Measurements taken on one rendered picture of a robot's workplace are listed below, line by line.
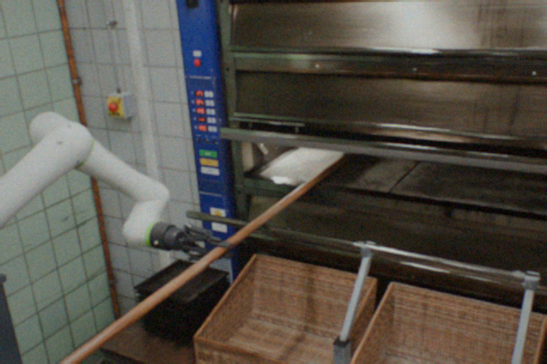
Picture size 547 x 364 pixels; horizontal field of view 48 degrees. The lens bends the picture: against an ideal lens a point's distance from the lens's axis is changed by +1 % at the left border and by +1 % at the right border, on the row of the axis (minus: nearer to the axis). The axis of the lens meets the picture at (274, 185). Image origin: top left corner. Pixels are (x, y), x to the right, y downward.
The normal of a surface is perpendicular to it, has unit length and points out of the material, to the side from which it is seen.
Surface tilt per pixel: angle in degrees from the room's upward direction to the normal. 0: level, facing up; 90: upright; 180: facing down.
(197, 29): 90
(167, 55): 90
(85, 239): 90
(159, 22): 90
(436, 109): 70
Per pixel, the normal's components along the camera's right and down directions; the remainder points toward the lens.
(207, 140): -0.50, 0.34
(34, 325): 0.86, 0.13
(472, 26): -0.49, 0.00
